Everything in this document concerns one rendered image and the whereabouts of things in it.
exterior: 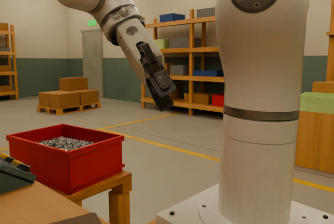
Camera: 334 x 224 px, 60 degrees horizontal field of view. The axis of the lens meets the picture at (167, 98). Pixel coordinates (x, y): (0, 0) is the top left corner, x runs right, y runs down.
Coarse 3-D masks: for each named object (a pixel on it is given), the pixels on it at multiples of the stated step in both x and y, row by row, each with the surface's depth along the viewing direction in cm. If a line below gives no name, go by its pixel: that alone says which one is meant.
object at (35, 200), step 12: (12, 192) 57; (24, 192) 57; (36, 192) 57; (48, 192) 57; (0, 204) 52; (12, 204) 52; (24, 204) 52; (36, 204) 52; (48, 204) 52; (60, 204) 52; (72, 204) 52; (0, 216) 48; (12, 216) 48; (24, 216) 48; (36, 216) 48; (48, 216) 48; (60, 216) 48; (72, 216) 48
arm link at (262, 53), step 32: (224, 0) 38; (256, 0) 35; (288, 0) 35; (224, 32) 40; (256, 32) 38; (288, 32) 37; (224, 64) 45; (256, 64) 41; (288, 64) 40; (224, 96) 49; (256, 96) 43; (288, 96) 43
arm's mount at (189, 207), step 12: (204, 192) 60; (180, 204) 55; (192, 204) 55; (300, 204) 56; (156, 216) 51; (168, 216) 51; (180, 216) 51; (192, 216) 51; (312, 216) 52; (324, 216) 51
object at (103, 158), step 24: (24, 144) 87; (48, 144) 95; (72, 144) 96; (96, 144) 83; (120, 144) 92; (48, 168) 82; (72, 168) 77; (96, 168) 84; (120, 168) 93; (72, 192) 78
